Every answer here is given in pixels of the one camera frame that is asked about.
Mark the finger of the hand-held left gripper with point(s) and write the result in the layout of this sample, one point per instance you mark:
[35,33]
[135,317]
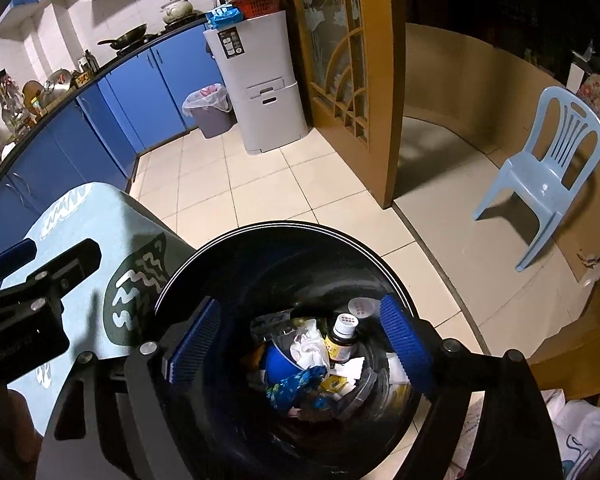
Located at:
[75,260]
[12,254]

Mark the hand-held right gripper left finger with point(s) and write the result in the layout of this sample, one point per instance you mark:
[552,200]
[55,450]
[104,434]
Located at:
[195,340]

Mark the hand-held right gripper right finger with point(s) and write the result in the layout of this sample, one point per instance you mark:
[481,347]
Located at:
[405,345]

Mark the clear plastic cup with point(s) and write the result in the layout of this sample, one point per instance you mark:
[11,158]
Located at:
[365,385]

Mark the brown medicine bottle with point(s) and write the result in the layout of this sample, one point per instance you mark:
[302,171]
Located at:
[341,345]

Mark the yellow packet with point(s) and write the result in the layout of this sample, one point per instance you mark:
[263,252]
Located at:
[334,384]

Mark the blue round bowl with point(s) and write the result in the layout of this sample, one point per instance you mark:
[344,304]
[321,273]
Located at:
[280,365]

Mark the white tissue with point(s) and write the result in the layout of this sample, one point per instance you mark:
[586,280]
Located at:
[307,347]

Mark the blue foil wrapper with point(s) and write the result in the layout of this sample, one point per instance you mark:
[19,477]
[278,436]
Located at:
[292,385]

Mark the black round trash bin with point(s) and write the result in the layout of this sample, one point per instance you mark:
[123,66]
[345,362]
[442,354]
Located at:
[280,260]

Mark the grey trash can with bag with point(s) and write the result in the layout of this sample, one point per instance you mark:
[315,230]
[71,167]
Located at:
[212,120]

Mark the blue kitchen base cabinets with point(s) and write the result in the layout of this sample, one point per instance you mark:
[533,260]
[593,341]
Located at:
[105,125]

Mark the steel pot lid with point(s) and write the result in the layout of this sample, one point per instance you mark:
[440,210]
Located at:
[57,82]

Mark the white printed shopping bag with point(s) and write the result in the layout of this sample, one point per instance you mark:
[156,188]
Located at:
[580,425]

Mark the light blue plastic chair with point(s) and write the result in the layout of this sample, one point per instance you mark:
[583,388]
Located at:
[540,170]

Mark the black wok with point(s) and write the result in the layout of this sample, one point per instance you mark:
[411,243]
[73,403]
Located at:
[130,35]

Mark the white storage cabinet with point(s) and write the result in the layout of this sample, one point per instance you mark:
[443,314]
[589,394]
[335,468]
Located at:
[265,110]

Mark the wooden door with glass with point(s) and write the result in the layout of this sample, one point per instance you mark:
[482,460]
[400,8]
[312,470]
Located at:
[380,85]

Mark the white clay pot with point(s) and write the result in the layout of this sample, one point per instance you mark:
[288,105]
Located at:
[177,10]

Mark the blue snack packet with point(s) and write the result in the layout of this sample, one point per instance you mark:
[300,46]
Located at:
[225,16]

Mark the red plastic basket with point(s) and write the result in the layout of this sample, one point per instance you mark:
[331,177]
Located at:
[260,5]

